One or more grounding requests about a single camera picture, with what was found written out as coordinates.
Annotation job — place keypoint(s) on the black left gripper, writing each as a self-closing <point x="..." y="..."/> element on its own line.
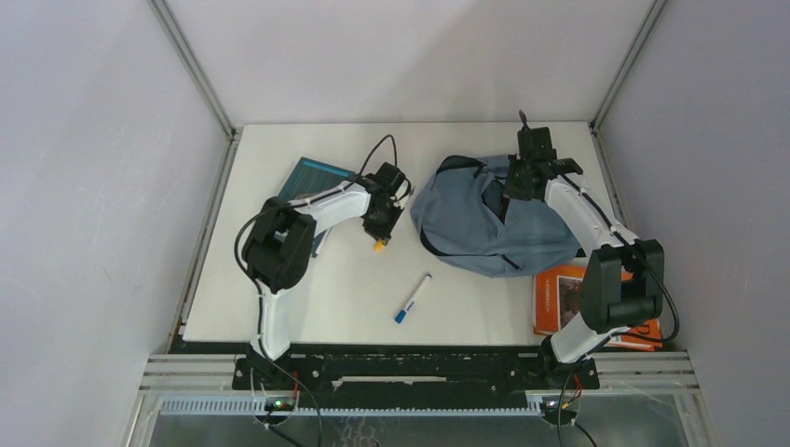
<point x="384" y="233"/>

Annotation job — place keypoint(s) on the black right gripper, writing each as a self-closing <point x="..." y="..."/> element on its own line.
<point x="510" y="190"/>

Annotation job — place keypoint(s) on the blue student backpack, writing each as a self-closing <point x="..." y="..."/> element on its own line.
<point x="462" y="217"/>

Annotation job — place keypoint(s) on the teal hardcover book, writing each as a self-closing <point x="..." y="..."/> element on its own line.
<point x="310" y="177"/>

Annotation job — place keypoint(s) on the blue capped white marker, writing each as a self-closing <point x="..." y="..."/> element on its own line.
<point x="411" y="299"/>

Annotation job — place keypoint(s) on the orange Good Morning book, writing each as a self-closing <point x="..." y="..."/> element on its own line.
<point x="557" y="300"/>

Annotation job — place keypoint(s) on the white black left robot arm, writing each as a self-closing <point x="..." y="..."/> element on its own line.
<point x="274" y="247"/>

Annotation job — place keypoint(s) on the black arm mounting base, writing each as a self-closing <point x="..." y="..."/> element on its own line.
<point x="410" y="377"/>

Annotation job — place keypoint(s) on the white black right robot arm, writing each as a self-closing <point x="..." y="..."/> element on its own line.
<point x="622" y="285"/>

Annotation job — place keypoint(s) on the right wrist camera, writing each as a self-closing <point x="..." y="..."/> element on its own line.
<point x="535" y="145"/>

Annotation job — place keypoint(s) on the right aluminium frame post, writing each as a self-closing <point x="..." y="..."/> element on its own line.
<point x="640" y="39"/>

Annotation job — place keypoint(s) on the aluminium frame post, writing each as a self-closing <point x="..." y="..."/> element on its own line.
<point x="640" y="39"/>
<point x="189" y="58"/>

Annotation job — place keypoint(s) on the left aluminium frame post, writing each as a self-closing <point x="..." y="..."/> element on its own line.
<point x="189" y="58"/>

